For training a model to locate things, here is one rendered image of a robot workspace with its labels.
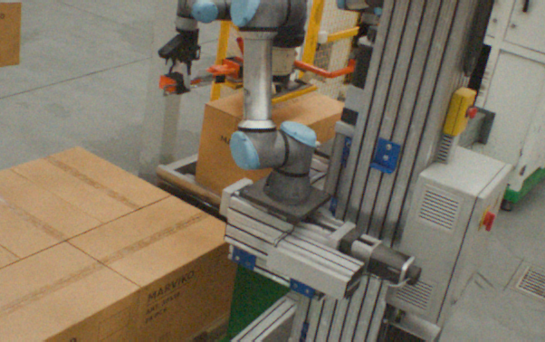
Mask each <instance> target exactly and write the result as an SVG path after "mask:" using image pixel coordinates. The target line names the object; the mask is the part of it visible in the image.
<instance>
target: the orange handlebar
mask: <svg viewBox="0 0 545 342"><path fill-rule="evenodd" d="M294 65H296V66H299V67H301V69H304V70H306V71H311V72H313V73H316V74H319V75H321V76H323V77H326V78H335V77H338V76H340V75H344V74H347V73H350V72H353V70H354V64H353V65H350V66H348V68H345V69H341V70H338V71H333V72H327V71H324V70H321V69H318V67H315V66H312V65H310V64H308V63H306V62H300V61H298V60H295V61H294ZM205 71H208V72H210V73H213V74H214V76H213V79H215V76H216V75H220V74H226V77H228V76H227V75H230V74H233V73H235V69H230V70H228V65H227V64H224V65H213V66H209V69H208V70H205ZM200 82H201V79H199V80H195V81H191V82H190V85H194V84H197V83H200Z"/></svg>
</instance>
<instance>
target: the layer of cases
mask: <svg viewBox="0 0 545 342"><path fill-rule="evenodd" d="M225 229H226V223H224V222H222V221H220V220H218V219H217V218H215V217H213V216H211V215H209V214H206V213H204V211H202V210H200V209H197V208H195V207H194V206H193V205H191V204H188V203H185V202H183V201H181V200H179V198H177V197H175V196H173V195H171V194H169V193H167V192H165V191H163V190H161V189H158V188H156V187H155V186H154V185H152V184H151V183H149V182H147V181H144V180H142V179H140V178H138V177H136V176H134V175H131V174H130V173H129V172H128V171H126V170H124V169H122V168H120V167H118V166H114V165H113V164H111V163H109V162H108V161H106V160H104V158H101V157H98V156H96V155H94V154H92V153H91V152H88V151H86V150H85V149H83V148H81V147H76V148H72V149H69V150H65V151H63V152H60V153H56V154H52V155H49V156H47V157H41V159H37V160H34V161H32V162H29V163H24V164H21V165H19V166H13V167H9V168H7V169H4V170H1V171H0V342H182V341H184V340H186V339H187V338H189V337H191V336H192V335H194V333H195V332H197V331H198V330H200V329H201V328H203V327H205V326H206V325H208V324H210V323H212V322H214V321H215V320H216V319H217V318H219V317H220V316H222V315H223V314H225V313H226V312H228V311H229V310H230V307H231V300H232V296H233V289H234V280H235V274H236V268H237V263H236V262H234V261H232V260H230V259H228V258H227V257H228V252H229V245H230V243H229V242H225V241H224V234H225Z"/></svg>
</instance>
